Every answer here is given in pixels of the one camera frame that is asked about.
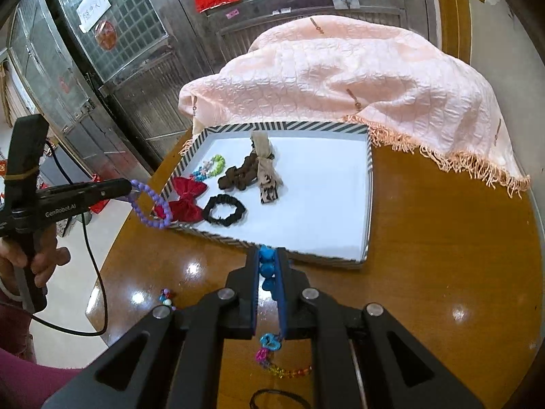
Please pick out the pink fringed cloth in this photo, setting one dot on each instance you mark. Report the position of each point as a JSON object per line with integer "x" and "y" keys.
{"x": 410, "y": 94}

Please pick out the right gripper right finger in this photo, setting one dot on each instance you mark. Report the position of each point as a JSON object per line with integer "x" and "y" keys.
{"x": 295, "y": 319}

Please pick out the person's left hand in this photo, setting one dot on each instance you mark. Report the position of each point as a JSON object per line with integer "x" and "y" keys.
{"x": 48, "y": 257}

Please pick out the magenta sleeve forearm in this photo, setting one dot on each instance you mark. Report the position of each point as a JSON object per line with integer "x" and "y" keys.
{"x": 25, "y": 384}

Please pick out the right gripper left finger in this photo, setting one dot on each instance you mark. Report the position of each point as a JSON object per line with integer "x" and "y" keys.
{"x": 241, "y": 320}

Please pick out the red round door sticker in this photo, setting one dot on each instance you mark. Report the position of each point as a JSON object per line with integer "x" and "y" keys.
{"x": 105, "y": 35}

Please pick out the brown scrunchie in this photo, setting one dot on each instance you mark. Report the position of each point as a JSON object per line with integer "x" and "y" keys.
{"x": 240, "y": 177}

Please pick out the leopard print ribbon bow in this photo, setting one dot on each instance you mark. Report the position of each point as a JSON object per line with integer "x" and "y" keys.
{"x": 268, "y": 179}

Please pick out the red satin bow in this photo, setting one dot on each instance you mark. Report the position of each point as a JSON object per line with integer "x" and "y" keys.
{"x": 185, "y": 208}

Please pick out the striped white tray box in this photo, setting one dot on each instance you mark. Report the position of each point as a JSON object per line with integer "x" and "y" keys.
{"x": 323, "y": 210}

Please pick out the black scrunchie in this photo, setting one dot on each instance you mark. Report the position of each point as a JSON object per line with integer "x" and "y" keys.
{"x": 223, "y": 210}

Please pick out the white paper notice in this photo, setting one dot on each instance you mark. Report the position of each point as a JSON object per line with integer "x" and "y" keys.
{"x": 90, "y": 11}

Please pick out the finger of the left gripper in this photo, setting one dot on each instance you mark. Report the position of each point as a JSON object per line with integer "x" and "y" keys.
{"x": 60, "y": 202}

